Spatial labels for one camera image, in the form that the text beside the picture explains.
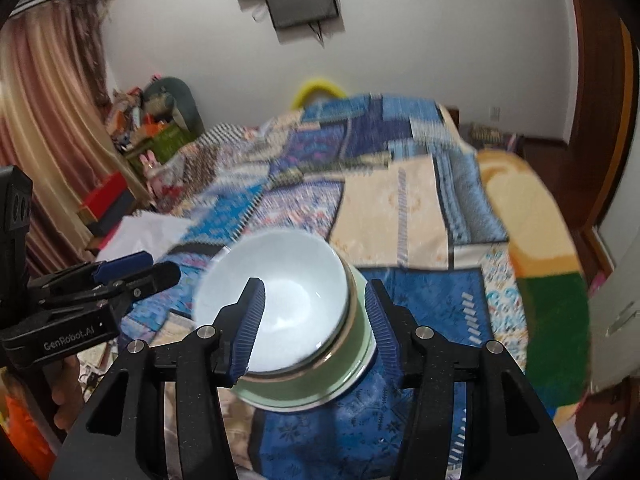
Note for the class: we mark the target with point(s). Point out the person's left hand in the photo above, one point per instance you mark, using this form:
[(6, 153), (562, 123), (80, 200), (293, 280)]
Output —
[(67, 390)]

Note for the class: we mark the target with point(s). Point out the patterned cloth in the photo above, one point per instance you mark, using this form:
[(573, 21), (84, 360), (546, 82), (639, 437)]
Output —
[(492, 137)]

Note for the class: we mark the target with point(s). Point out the yellow and green blanket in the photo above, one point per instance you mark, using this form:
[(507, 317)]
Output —
[(540, 210)]

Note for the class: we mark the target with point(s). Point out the white wall socket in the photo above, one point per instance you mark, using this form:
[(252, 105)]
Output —
[(495, 113)]

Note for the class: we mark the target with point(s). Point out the red box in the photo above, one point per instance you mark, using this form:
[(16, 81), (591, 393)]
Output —
[(102, 195)]

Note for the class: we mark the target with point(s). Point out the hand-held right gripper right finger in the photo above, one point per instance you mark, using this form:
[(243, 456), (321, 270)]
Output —
[(382, 330)]

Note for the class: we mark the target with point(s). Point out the person's left forearm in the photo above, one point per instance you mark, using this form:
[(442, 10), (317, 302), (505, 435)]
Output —
[(25, 435)]

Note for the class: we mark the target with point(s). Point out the small black wall monitor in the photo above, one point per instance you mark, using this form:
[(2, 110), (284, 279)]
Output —
[(300, 2)]

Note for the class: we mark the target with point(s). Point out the pile of household clutter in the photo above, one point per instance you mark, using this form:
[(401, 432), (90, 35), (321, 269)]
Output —
[(132, 115)]

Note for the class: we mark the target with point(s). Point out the white cloth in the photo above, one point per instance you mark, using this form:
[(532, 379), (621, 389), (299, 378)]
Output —
[(145, 232)]

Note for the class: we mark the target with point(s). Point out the pink rabbit toy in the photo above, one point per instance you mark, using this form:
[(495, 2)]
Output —
[(150, 167)]

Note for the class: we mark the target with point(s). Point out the dark grey box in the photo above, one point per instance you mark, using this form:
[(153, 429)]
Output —
[(115, 215)]

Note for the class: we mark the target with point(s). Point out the pink bowl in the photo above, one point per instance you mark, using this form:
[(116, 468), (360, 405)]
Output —
[(351, 310)]

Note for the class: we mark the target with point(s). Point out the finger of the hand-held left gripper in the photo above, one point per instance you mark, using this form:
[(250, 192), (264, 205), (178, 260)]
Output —
[(125, 264), (155, 275)]

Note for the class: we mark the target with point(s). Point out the white bowl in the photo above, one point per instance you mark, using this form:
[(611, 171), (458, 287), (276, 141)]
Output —
[(300, 270)]

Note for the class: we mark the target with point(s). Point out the green cardboard box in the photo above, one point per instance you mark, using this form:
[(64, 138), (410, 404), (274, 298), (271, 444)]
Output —
[(170, 142)]

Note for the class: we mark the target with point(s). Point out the green bowl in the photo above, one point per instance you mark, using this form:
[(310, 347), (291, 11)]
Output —
[(300, 385)]

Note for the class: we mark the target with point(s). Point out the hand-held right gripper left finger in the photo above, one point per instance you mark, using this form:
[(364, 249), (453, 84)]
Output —
[(250, 330)]

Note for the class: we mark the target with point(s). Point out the brown wooden door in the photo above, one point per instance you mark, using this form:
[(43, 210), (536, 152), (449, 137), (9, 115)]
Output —
[(600, 85)]

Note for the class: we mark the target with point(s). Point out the blue patchwork blanket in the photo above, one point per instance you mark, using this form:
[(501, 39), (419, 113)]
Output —
[(400, 210)]

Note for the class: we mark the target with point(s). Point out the brown striped curtain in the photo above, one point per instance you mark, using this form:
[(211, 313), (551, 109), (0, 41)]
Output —
[(45, 110)]

